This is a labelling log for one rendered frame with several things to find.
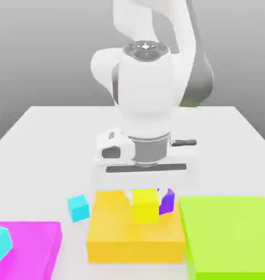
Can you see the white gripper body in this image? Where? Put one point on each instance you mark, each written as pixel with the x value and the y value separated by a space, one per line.
pixel 145 179

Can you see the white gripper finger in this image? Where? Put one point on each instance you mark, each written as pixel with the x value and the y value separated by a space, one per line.
pixel 163 193
pixel 128 198

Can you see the small yellow cube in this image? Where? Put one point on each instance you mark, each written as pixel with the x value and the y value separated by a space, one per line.
pixel 145 207

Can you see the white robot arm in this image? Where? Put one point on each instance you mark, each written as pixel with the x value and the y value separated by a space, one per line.
pixel 145 91

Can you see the small purple cube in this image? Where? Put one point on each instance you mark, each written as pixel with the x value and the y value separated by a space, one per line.
pixel 167 204

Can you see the small cyan cube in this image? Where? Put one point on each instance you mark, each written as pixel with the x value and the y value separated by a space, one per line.
pixel 78 207
pixel 0 245

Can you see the large orange box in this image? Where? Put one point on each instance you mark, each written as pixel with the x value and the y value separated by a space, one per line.
pixel 123 240

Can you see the large green box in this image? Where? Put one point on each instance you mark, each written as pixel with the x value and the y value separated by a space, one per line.
pixel 228 236

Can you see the large magenta box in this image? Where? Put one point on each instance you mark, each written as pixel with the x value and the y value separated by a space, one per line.
pixel 34 249

